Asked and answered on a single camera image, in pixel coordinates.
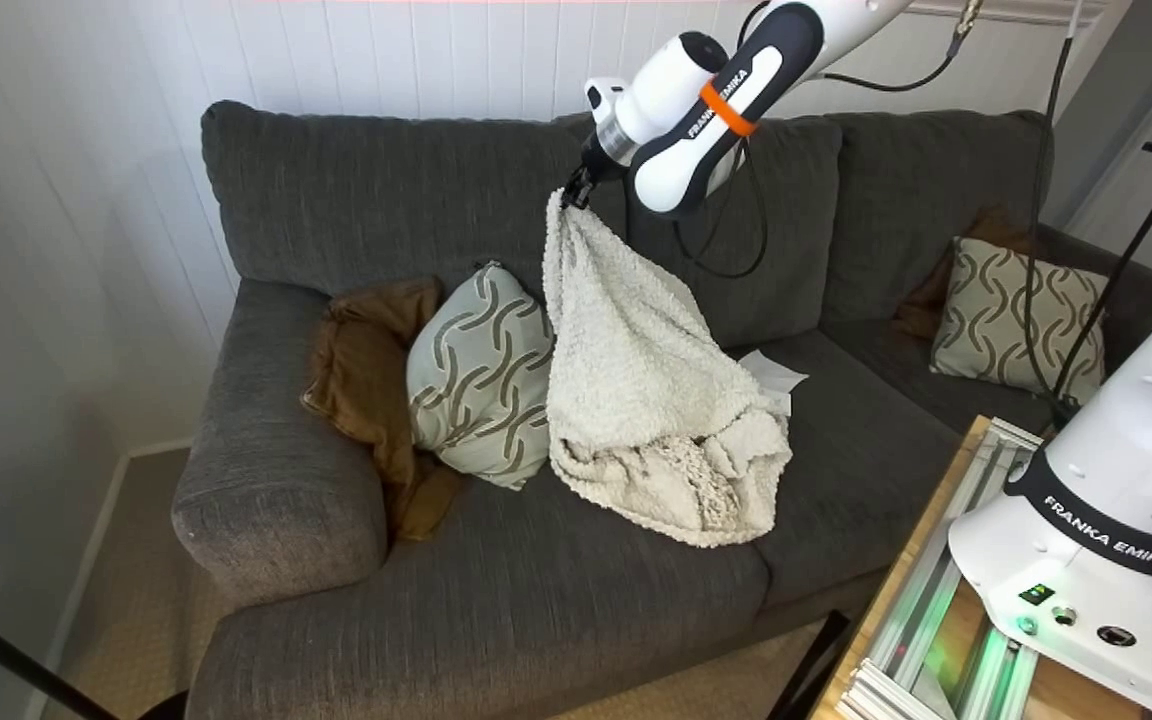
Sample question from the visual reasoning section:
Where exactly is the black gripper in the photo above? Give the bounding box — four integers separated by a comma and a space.
554, 133, 624, 215

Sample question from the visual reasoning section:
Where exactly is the white fluffy blanket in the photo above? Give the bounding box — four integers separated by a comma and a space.
539, 184, 796, 553

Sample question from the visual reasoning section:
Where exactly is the wide grey sofa back cushion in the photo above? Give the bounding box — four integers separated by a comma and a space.
196, 96, 633, 359

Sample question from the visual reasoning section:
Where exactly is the beige wave pattern pillow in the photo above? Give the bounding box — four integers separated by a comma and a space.
927, 230, 1116, 408
400, 257, 560, 495

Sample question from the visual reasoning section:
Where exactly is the narrow grey sofa back cushion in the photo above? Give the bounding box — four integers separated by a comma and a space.
820, 108, 1057, 332
614, 116, 847, 359

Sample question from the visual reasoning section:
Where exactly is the white crumpled paper sheet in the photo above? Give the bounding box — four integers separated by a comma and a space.
730, 342, 810, 421

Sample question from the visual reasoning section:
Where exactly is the brown cushion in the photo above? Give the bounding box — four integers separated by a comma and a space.
882, 204, 1039, 342

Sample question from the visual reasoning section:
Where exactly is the grey sofa seat cushion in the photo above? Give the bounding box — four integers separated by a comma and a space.
730, 323, 968, 625
183, 443, 776, 720

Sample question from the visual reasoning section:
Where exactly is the dark grey fabric sofa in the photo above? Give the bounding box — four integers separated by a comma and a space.
171, 96, 1152, 720

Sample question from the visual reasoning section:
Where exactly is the black table leg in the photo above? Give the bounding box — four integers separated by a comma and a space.
763, 608, 855, 720

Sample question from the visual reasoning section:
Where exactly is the black tripod leg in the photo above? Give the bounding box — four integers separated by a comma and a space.
0, 592, 191, 720

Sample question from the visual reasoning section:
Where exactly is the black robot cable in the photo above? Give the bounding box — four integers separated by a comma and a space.
671, 136, 776, 283

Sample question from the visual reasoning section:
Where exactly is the orange cable strap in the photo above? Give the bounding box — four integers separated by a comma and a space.
697, 80, 763, 143

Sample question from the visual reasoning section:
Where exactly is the black camera stand pole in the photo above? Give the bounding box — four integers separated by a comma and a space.
1044, 32, 1152, 411

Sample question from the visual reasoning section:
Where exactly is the wooden table with aluminium frame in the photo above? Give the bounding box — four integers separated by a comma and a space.
808, 411, 1152, 720

